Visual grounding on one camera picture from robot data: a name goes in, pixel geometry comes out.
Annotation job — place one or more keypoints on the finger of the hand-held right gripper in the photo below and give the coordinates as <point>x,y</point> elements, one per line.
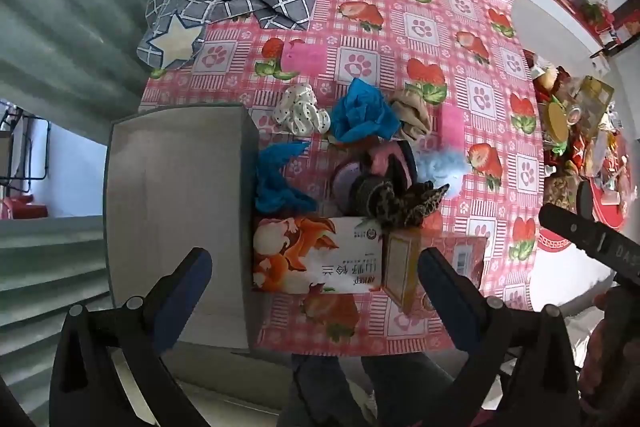
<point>565,224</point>

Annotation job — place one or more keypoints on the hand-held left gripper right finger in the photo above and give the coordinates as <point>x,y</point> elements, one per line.
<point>445,292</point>

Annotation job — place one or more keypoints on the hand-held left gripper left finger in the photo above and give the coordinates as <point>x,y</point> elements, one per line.
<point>182,292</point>

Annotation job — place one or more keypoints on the grey cardboard box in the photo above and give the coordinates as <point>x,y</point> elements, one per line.
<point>175,207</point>

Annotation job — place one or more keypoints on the light blue fluffy ball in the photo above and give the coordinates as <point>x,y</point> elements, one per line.
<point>442,167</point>

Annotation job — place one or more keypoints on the blue cloth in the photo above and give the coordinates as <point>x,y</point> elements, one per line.
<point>277,182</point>
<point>362,114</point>

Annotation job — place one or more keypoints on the pink sponge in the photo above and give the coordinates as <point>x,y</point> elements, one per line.
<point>454,129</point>
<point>305,57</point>

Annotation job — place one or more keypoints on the purple striped cloth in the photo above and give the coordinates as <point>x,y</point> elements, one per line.
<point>347,179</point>

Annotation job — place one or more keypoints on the beige cloth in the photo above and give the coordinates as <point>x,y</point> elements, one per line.
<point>412,117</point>

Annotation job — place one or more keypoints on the white polka-dot scrunchie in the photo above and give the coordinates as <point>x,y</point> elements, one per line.
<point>300,109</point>

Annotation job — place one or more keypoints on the person's right hand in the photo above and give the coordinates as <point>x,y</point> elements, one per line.
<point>617,322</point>

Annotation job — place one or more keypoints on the red round mat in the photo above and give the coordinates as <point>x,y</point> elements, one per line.
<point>612,207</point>
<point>552,239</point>

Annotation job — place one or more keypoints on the black round lid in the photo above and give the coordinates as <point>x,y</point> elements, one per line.
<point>585,199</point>

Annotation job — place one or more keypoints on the red carton with barcode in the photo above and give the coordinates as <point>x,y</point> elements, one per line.
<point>460,257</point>

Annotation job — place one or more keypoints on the pile of snack packets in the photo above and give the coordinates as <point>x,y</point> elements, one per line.
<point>585,147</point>

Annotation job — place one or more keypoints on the yellow lid jar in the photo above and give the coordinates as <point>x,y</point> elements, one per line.
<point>556,122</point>

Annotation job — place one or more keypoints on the person's jeans legs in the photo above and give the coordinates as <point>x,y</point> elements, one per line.
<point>395,382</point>

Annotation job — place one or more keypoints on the red plastic stool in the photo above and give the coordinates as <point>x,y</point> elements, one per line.
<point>22,207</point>

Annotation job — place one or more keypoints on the black folding chair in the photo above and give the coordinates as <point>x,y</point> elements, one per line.
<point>30,177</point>

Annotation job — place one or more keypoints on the potted green plant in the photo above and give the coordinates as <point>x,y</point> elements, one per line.
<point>595,12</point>

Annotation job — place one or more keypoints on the strawberry print pink tablecloth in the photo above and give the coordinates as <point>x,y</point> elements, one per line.
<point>440,32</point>

